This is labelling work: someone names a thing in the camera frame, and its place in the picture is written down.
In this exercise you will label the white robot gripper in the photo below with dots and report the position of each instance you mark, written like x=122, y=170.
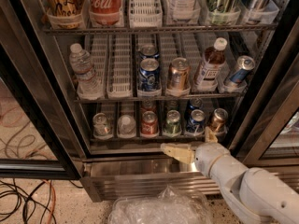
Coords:
x=206, y=158

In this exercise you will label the blue pepsi can front bottom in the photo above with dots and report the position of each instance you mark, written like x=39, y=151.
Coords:
x=196, y=122

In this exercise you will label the blue pepsi can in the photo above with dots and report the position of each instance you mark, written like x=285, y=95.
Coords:
x=194, y=103
x=149, y=74
x=148, y=51
x=196, y=122

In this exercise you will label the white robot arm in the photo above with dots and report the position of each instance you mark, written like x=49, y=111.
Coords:
x=253, y=194

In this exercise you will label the green can front bottom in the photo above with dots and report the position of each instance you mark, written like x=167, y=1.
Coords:
x=172, y=122

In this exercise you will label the copper can bottom shelf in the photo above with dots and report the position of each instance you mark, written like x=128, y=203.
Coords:
x=217, y=119

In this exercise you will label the copper can shelf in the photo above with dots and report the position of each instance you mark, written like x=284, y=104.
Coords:
x=217, y=119
x=178, y=73

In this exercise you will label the blue pepsi can rear bottom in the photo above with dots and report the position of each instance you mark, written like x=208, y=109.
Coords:
x=194, y=103

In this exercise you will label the green can rear bottom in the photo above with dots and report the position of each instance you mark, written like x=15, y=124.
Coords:
x=171, y=105

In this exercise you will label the red coke can front bottom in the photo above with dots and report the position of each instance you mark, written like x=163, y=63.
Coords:
x=149, y=123

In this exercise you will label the red coke can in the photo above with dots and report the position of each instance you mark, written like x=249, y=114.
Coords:
x=149, y=123
x=148, y=105

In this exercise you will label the red coke can rear bottom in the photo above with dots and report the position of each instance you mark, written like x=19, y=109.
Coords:
x=148, y=105

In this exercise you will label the glass fridge door right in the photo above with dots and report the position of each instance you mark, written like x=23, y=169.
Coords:
x=270, y=102

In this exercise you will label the glass fridge door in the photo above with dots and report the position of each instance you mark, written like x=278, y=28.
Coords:
x=270, y=102
x=36, y=76

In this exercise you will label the copper can middle shelf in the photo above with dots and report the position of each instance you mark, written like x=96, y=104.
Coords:
x=178, y=73

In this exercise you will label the blue pepsi can front middle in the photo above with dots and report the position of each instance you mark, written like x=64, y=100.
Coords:
x=149, y=74

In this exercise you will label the brown tea bottle middle shelf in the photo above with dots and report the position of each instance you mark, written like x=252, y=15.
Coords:
x=210, y=65

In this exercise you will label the blue silver slim can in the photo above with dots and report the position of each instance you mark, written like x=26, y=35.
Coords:
x=244, y=65

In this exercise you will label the steel fridge base panel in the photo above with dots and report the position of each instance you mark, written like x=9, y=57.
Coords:
x=108, y=179

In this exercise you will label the silver can bottom shelf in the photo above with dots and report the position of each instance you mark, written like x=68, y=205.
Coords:
x=101, y=124

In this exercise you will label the blue pepsi can rear middle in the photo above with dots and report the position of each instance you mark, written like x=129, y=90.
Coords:
x=148, y=51

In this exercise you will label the clear water bottle middle shelf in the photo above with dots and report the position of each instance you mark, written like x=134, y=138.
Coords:
x=82, y=65

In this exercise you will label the white labelled bottle top shelf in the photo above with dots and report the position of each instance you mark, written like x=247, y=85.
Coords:
x=181, y=10

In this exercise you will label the green can top shelf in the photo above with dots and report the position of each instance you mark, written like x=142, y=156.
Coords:
x=222, y=12

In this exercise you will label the glass fridge door left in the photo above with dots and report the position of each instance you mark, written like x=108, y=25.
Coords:
x=36, y=76

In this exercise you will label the yellow can top shelf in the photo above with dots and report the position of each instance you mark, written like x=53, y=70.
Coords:
x=64, y=13

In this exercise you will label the clear plastic bag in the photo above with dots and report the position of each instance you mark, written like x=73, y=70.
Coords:
x=171, y=206

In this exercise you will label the red coca-cola bottle top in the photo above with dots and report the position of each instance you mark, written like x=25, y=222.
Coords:
x=105, y=12

